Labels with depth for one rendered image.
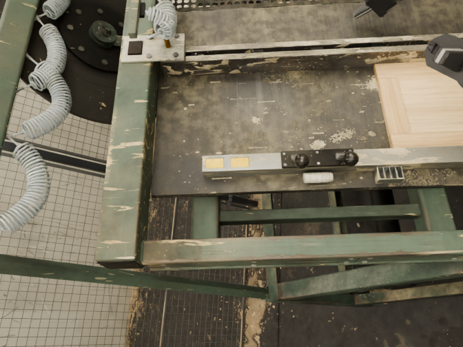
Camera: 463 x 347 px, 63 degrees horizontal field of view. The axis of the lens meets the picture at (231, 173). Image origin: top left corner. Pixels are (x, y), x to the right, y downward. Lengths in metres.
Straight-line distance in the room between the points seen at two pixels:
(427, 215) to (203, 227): 0.62
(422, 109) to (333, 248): 0.53
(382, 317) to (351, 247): 1.60
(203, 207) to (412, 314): 1.66
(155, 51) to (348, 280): 1.17
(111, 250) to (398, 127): 0.86
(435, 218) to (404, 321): 1.38
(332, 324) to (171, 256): 1.95
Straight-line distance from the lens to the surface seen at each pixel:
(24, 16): 1.64
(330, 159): 1.08
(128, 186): 1.02
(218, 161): 1.07
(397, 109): 1.25
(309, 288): 1.86
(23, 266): 1.31
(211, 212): 1.09
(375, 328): 2.61
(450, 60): 0.67
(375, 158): 1.12
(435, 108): 1.30
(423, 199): 1.20
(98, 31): 1.74
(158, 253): 0.99
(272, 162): 1.06
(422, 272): 1.55
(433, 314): 2.42
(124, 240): 0.97
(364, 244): 1.01
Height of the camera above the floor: 2.15
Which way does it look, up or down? 33 degrees down
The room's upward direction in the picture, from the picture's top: 74 degrees counter-clockwise
